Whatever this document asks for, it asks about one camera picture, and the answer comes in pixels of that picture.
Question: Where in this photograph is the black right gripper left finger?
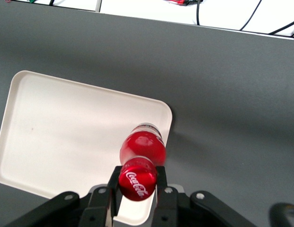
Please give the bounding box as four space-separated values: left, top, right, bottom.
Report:
7 165 124 227

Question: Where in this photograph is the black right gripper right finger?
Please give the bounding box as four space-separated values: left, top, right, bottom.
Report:
149 165 256 227

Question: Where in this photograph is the red coke bottle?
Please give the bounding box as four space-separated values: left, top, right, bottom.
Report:
118 122 167 202

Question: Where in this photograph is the cream plastic tray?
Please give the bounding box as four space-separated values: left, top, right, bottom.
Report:
0 70 174 226

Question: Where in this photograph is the thick black cable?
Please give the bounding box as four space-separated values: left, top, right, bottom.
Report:
196 0 203 26

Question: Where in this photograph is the red green wire bundle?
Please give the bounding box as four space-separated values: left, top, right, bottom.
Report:
164 0 205 8

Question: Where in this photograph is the thin black cable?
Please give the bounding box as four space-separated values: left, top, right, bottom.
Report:
267 19 294 38
239 0 264 31

